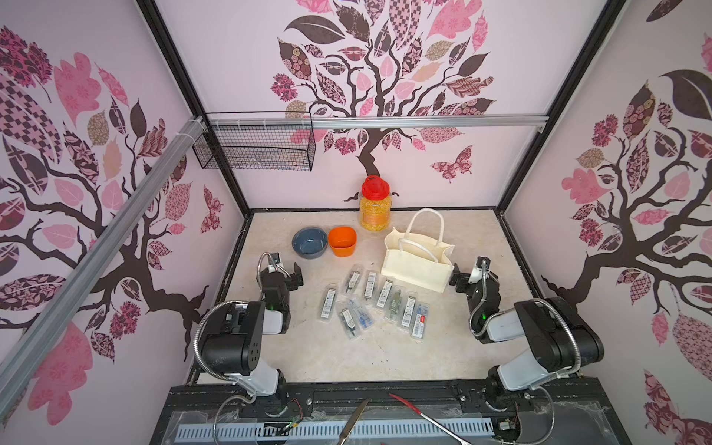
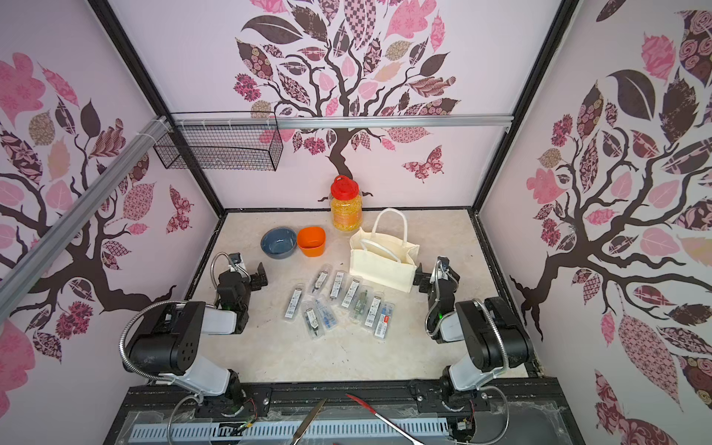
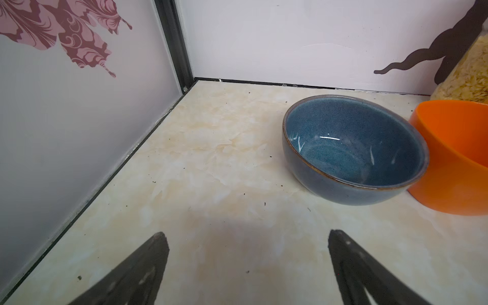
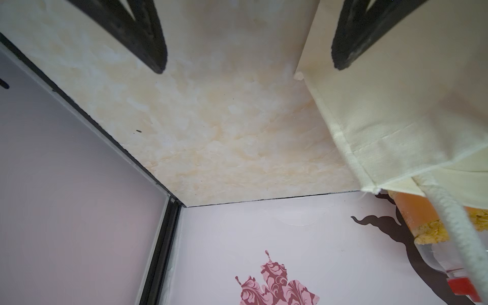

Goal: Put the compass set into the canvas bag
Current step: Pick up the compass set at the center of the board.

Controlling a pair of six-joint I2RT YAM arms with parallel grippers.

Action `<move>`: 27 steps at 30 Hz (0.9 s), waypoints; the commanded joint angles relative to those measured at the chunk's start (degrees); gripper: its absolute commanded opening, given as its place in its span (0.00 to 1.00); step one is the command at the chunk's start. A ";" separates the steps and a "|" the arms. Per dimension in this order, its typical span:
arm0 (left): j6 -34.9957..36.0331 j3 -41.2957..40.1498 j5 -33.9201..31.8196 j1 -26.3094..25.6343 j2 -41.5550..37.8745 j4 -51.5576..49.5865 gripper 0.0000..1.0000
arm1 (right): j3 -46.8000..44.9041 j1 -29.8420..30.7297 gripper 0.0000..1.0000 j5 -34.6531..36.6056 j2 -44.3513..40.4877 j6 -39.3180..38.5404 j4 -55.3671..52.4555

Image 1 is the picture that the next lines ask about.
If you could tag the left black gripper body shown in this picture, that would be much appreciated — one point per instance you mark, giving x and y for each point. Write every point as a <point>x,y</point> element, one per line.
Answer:
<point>292,284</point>

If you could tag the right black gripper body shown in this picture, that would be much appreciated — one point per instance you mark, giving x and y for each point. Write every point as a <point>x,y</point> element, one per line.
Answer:
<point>462,279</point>

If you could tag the clear compass case red label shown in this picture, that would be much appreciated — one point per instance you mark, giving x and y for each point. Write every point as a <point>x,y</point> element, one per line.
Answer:
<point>420,321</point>

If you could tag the clear compass case green parts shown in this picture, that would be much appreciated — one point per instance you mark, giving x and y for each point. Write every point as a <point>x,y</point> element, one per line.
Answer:
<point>393,309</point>

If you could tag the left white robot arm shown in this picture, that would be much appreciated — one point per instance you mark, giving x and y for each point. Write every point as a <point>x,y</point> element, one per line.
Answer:
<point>227,344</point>

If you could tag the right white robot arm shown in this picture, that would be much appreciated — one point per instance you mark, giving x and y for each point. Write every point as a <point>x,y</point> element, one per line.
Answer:
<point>590,344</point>

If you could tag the clear compass case barcode label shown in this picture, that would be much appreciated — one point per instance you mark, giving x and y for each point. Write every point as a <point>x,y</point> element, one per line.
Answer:
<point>371,286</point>

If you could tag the clear compass case blue compass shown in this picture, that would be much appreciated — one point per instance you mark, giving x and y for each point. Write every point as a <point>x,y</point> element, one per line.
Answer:
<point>362,315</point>

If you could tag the right flexible metal conduit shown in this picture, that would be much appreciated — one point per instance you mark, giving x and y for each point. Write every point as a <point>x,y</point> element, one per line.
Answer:
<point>552,352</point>

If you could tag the flexible metal conduit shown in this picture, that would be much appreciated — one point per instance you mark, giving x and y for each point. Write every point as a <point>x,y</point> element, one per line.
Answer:
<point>200,338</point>
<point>552,352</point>

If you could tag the blue-grey ceramic bowl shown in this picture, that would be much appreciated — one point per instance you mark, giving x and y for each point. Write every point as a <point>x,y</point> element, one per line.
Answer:
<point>310,243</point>

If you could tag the orange plastic cup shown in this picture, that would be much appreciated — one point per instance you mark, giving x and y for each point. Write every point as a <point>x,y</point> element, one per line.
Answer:
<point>342,241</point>

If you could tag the left flexible metal conduit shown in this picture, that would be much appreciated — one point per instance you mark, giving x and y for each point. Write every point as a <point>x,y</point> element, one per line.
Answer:
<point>200,338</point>

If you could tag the red-lidded jar of corn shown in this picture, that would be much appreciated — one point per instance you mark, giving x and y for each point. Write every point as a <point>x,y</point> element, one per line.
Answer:
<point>375,204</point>

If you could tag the red-tipped metal rod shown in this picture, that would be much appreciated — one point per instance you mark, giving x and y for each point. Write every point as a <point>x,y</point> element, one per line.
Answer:
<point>429,419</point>

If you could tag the grey metal rod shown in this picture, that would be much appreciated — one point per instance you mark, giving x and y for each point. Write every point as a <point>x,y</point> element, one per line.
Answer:
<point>352,421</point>

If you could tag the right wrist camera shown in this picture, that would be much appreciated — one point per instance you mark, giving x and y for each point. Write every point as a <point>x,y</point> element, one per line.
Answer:
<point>481,270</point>

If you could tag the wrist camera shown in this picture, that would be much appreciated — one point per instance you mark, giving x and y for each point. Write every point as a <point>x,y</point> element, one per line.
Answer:
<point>481,270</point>
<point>275,264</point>

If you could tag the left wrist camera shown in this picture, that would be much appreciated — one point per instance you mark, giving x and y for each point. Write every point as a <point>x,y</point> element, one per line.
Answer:
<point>275,264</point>

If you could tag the black wire basket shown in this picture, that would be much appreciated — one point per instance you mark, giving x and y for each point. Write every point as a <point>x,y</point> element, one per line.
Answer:
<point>258,140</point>

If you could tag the white slotted cable duct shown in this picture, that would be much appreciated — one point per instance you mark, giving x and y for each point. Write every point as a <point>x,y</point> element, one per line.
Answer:
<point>328,431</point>

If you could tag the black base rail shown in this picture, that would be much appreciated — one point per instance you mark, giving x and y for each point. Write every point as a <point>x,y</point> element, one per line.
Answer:
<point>567,411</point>

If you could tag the horizontal aluminium rail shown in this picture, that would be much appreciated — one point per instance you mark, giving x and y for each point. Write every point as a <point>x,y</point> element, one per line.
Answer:
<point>511,120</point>

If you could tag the diagonal aluminium rail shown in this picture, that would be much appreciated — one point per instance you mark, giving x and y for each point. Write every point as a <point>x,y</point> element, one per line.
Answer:
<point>28,354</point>

